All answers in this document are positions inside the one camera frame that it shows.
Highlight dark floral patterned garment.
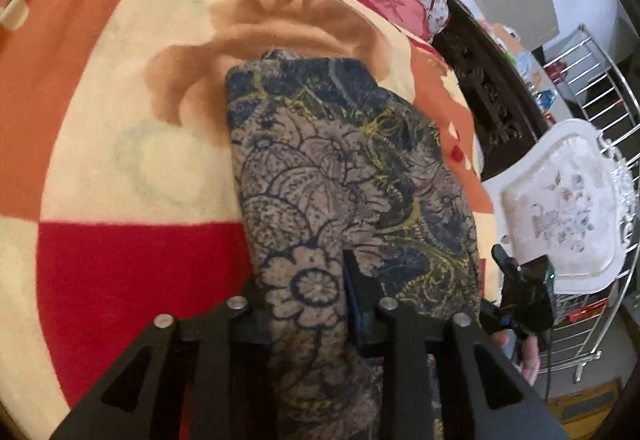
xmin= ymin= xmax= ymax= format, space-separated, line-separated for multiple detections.
xmin=226 ymin=50 xmax=480 ymax=439

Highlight white ornate upholstered chair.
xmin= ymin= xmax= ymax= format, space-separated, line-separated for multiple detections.
xmin=483 ymin=119 xmax=637 ymax=295

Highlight person's hand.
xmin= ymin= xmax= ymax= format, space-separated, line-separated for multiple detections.
xmin=491 ymin=330 xmax=540 ymax=386

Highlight dark carved wooden cabinet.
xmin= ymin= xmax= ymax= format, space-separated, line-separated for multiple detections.
xmin=433 ymin=0 xmax=548 ymax=180

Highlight orange red love blanket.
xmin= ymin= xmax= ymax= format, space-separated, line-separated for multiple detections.
xmin=1 ymin=0 xmax=498 ymax=439

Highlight metal drying rack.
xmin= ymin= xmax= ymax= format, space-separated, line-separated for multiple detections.
xmin=544 ymin=26 xmax=639 ymax=382

